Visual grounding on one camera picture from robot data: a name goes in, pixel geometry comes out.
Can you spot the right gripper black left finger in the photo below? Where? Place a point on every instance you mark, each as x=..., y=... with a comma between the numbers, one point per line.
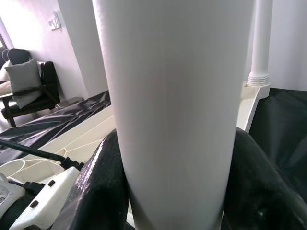
x=96, y=191

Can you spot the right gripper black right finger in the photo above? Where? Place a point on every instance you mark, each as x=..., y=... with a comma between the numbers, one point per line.
x=263, y=191

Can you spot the white plastic children table top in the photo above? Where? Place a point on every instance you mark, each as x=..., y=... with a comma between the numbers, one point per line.
x=247, y=107

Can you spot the white plastic table leg tube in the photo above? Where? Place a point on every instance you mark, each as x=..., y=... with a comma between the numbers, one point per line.
x=260, y=48
x=172, y=95

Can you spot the black table cover cloth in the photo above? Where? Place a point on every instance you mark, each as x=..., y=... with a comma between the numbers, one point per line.
x=283, y=119

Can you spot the wooden armchair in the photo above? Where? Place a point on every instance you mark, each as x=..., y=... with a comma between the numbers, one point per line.
x=48, y=81

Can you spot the grey cushion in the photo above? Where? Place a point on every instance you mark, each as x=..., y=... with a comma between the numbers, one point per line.
x=24, y=81

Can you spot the white wall switch panel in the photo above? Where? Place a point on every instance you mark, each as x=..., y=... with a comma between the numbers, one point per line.
x=55, y=21

